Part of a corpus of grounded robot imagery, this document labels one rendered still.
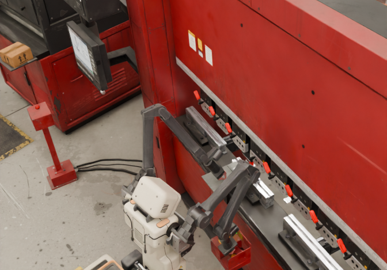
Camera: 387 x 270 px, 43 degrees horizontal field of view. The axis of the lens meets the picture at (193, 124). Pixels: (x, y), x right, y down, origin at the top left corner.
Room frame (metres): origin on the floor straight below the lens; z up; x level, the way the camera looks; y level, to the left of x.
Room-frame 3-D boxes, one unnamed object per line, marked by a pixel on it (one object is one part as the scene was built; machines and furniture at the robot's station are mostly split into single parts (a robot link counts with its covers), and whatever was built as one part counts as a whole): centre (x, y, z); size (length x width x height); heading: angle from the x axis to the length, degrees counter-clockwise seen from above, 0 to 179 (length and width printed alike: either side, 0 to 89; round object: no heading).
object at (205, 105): (2.60, -0.13, 1.26); 0.15 x 0.09 x 0.17; 25
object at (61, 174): (3.31, 1.26, 0.41); 0.25 x 0.20 x 0.83; 115
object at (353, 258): (1.33, -0.71, 1.26); 0.15 x 0.09 x 0.17; 25
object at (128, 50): (3.28, 0.48, 1.18); 0.40 x 0.24 x 0.07; 25
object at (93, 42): (3.08, 0.68, 1.42); 0.45 x 0.12 x 0.36; 30
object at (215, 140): (2.71, -0.08, 0.92); 0.50 x 0.06 x 0.10; 25
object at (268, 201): (2.16, -0.33, 0.92); 0.39 x 0.06 x 0.10; 25
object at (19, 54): (3.86, 1.51, 1.04); 0.30 x 0.26 x 0.12; 39
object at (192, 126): (2.74, -0.01, 0.89); 0.30 x 0.05 x 0.03; 25
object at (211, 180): (2.15, -0.18, 1.00); 0.26 x 0.18 x 0.01; 115
